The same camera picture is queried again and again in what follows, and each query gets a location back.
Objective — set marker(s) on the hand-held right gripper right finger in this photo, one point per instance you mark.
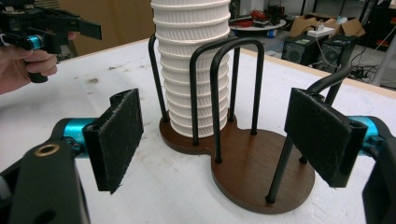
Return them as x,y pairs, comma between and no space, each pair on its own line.
320,137

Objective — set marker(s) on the round white table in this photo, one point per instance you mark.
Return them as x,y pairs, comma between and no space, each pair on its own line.
258,27

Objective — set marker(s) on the blue tape roll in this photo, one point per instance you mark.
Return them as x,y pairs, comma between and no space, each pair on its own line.
271,33

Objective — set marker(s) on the grey metal table leg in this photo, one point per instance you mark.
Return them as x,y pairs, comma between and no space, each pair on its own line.
384,62

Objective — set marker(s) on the black computer tower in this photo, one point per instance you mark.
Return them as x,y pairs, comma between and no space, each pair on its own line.
300,49
337,54

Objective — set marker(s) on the white power strip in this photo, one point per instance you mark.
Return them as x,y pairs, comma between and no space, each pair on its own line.
320,31

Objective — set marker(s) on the brown cardboard panel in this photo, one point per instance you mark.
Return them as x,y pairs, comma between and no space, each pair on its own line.
109,21

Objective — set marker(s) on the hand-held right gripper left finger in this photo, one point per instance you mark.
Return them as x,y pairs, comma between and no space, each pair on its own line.
113,140

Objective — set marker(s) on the stack of paper cups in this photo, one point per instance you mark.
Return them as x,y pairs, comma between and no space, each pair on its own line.
193,62

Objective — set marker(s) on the open cardboard box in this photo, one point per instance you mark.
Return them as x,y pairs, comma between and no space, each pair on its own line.
351,26

